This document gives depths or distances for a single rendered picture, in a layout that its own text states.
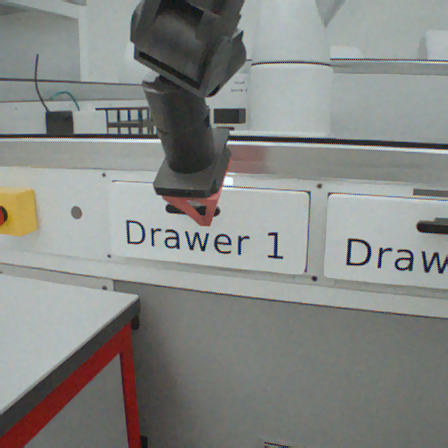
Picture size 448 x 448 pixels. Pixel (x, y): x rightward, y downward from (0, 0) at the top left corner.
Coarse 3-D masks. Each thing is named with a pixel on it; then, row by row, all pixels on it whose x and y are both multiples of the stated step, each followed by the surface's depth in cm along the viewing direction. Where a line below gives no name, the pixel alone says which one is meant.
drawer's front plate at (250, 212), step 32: (128, 192) 66; (224, 192) 62; (256, 192) 61; (288, 192) 60; (160, 224) 66; (192, 224) 64; (224, 224) 63; (256, 224) 62; (288, 224) 60; (160, 256) 67; (192, 256) 66; (224, 256) 64; (256, 256) 63; (288, 256) 61
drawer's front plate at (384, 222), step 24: (336, 216) 58; (360, 216) 57; (384, 216) 56; (408, 216) 55; (432, 216) 55; (336, 240) 59; (384, 240) 57; (408, 240) 56; (432, 240) 55; (336, 264) 60; (384, 264) 58; (408, 264) 57
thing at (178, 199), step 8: (176, 192) 51; (184, 192) 51; (168, 200) 53; (176, 200) 53; (184, 200) 55; (192, 200) 51; (200, 200) 51; (208, 200) 51; (216, 200) 51; (184, 208) 55; (192, 208) 56; (208, 208) 53; (192, 216) 56; (200, 216) 57; (208, 216) 56; (200, 224) 58; (208, 224) 57
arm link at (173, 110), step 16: (144, 80) 44; (160, 80) 43; (160, 96) 43; (176, 96) 43; (192, 96) 44; (160, 112) 44; (176, 112) 44; (192, 112) 45; (160, 128) 46; (176, 128) 45; (192, 128) 46
